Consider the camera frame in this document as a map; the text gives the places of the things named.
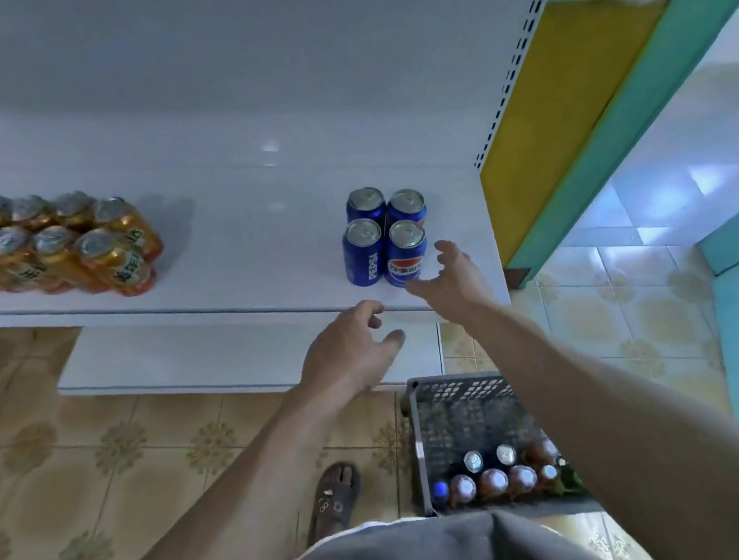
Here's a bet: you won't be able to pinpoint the person's left hand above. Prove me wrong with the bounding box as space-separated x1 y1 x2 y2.
286 295 413 417

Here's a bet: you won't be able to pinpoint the person's right hand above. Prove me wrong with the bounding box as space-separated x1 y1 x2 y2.
398 235 500 333

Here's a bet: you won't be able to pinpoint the grey plastic crate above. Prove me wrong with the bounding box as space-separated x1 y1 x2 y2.
404 359 606 529

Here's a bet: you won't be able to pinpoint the drinks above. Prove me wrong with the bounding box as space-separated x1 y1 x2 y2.
445 432 581 506

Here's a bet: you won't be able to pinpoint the white metal shelf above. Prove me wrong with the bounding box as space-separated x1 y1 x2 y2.
0 0 739 429

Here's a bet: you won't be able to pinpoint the group of orange cans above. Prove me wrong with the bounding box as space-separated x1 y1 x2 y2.
0 176 171 312

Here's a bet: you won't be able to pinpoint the person's right forearm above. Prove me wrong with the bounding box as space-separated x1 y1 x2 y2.
457 270 739 560

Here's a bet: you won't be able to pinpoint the person's left forearm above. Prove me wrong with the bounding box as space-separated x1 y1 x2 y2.
61 383 374 560

